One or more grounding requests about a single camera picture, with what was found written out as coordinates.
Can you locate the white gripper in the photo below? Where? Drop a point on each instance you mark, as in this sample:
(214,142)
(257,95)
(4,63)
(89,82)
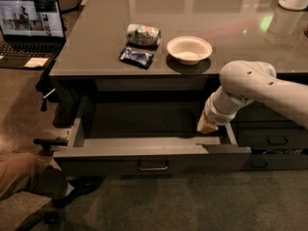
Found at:
(216,115)

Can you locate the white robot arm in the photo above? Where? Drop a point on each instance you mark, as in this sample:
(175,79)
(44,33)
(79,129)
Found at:
(243,82)

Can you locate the grey drawer cabinet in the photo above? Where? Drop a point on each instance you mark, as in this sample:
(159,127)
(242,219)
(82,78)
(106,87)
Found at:
(134,75)

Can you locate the open black laptop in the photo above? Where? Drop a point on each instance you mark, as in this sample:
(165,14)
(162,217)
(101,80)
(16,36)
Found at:
(32,33)

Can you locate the white paper bowl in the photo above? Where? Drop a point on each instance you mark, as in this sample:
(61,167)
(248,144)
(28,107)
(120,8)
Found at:
(189,50)

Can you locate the blue snack packet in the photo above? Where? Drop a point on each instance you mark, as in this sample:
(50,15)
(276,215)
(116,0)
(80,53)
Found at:
(139,59)

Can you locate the crushed green white can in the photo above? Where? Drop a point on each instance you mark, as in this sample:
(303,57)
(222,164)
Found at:
(143,35)

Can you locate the black shoe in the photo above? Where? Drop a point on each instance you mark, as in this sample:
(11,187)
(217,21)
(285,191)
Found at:
(80,186)

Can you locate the person's leg brown trousers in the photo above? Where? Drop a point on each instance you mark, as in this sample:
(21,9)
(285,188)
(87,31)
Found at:
(26,172)

